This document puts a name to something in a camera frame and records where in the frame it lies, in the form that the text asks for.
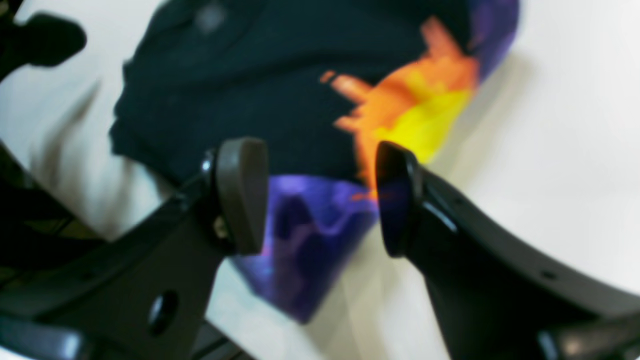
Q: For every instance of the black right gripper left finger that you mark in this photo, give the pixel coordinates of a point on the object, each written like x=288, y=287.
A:
x=144, y=297

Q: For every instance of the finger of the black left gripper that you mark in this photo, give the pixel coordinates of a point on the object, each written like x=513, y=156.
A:
x=43, y=41

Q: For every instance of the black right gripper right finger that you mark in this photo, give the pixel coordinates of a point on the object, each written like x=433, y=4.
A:
x=494, y=296

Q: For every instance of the black T-shirt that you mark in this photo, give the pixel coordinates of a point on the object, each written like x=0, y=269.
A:
x=322, y=82

